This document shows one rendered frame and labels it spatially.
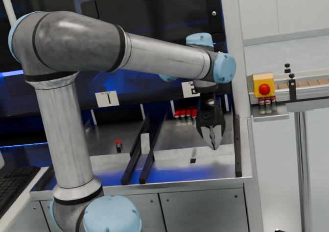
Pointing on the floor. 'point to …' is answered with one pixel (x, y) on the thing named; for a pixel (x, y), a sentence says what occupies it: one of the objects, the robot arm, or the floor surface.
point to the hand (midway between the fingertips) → (214, 147)
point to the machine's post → (241, 95)
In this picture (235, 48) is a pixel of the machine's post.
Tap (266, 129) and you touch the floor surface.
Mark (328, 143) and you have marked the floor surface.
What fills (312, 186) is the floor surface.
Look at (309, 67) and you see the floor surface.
